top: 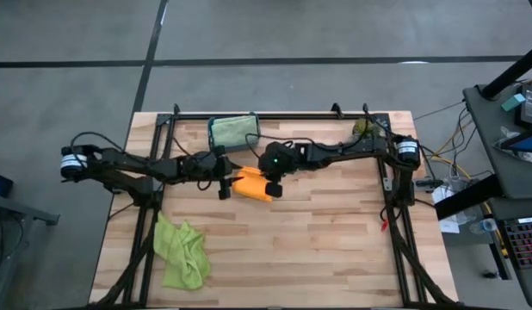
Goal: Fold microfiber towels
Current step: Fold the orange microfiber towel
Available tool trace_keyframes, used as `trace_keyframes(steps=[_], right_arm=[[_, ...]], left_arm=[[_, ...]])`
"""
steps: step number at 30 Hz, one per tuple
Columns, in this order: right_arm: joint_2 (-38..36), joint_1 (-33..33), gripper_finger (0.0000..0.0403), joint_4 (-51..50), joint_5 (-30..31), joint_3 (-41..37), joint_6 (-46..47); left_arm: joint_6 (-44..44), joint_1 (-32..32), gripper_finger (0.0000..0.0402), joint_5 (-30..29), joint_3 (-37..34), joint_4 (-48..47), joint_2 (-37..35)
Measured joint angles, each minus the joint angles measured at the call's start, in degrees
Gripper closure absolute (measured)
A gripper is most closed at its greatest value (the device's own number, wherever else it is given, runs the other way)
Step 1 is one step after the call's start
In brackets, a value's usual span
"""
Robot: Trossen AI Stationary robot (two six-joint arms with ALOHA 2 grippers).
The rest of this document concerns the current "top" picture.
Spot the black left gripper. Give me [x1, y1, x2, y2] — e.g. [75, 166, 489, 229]
[182, 146, 245, 182]

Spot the orange microfiber towel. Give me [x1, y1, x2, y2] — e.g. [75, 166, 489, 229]
[231, 165, 275, 203]

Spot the sage green microfiber towel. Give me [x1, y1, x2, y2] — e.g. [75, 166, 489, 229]
[210, 115, 261, 150]

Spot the lime green microfiber towel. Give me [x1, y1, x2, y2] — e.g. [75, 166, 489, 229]
[152, 210, 211, 292]

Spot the blue-grey plastic bin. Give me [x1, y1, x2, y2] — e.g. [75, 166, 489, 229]
[207, 112, 262, 152]

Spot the small green succulent plant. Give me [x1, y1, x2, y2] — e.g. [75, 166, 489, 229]
[351, 118, 386, 140]

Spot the grey power strip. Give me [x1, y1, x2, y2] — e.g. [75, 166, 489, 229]
[414, 177, 444, 193]

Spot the white paper sheet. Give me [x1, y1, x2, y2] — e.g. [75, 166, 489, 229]
[431, 184, 461, 234]

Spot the clear plastic bottle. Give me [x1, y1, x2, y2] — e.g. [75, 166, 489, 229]
[469, 218, 500, 236]

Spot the grey metal table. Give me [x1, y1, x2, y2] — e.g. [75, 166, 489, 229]
[0, 193, 60, 310]

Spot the dark grey side desk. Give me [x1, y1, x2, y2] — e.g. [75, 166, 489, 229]
[433, 84, 532, 309]

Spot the small teal box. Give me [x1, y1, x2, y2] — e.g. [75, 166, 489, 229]
[501, 93, 527, 113]

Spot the black diagonal pole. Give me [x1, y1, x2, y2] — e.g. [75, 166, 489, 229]
[480, 40, 532, 101]

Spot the backlit black keyboard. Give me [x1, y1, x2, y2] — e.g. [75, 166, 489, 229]
[502, 216, 532, 270]

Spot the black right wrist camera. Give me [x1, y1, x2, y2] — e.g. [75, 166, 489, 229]
[264, 181, 284, 199]

